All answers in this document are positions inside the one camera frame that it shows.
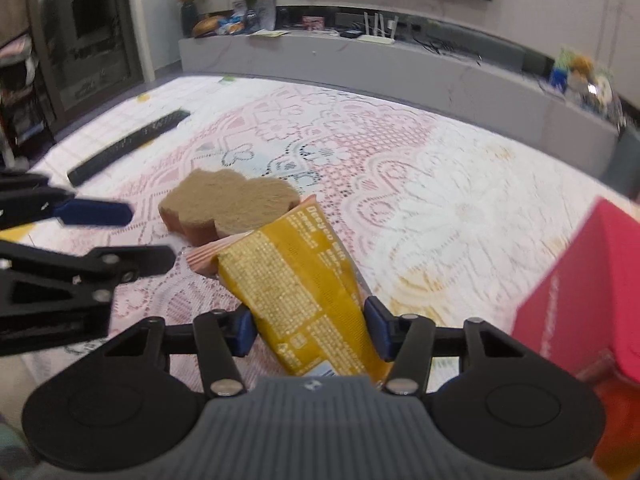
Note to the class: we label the orange box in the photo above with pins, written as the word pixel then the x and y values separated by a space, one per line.
pixel 620 425

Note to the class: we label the pink picture frame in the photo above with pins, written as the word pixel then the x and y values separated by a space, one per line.
pixel 313 22

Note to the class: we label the dark vase with orange flowers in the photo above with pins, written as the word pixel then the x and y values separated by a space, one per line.
pixel 189 5

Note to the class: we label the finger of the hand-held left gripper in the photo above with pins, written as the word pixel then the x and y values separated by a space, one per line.
pixel 95 212
pixel 125 262

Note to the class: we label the pink white lace cloth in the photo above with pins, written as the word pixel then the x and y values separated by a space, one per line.
pixel 450 200

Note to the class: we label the white router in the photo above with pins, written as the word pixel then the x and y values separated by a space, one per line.
pixel 377 37

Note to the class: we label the yellow snack packet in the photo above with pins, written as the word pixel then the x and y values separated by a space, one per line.
pixel 295 290

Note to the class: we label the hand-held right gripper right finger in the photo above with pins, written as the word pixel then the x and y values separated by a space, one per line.
pixel 380 327

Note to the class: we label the grey television cabinet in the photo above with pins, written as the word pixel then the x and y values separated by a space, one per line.
pixel 400 75

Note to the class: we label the dark glass display cabinet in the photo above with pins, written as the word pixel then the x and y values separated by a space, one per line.
pixel 95 35

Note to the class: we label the pink striped packet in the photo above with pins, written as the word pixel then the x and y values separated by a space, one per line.
pixel 205 259

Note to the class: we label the red box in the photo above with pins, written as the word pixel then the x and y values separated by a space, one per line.
pixel 590 280

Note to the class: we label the brown cloud-shaped sponge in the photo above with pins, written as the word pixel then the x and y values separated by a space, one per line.
pixel 225 205

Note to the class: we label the black remote control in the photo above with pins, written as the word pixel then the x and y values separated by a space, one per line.
pixel 130 142

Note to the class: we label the plush toys on cabinet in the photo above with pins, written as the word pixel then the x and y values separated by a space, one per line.
pixel 580 75

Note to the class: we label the orange round bread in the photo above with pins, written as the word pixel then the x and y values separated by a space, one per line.
pixel 206 26

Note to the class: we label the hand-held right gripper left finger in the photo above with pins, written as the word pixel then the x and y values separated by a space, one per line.
pixel 242 332

